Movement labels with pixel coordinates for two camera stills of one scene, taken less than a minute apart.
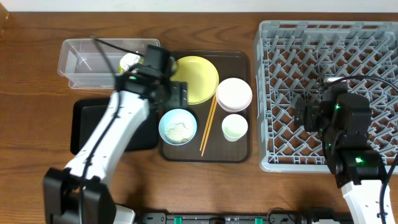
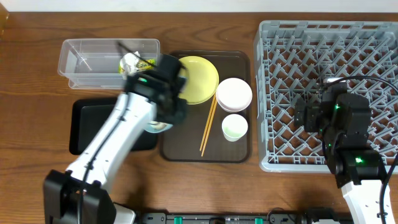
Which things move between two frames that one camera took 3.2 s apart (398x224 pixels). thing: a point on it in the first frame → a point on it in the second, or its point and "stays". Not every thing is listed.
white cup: x=234 y=126 stays
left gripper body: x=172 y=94 stays
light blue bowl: x=177 y=127 → x=157 y=127
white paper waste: x=127 y=60 stays
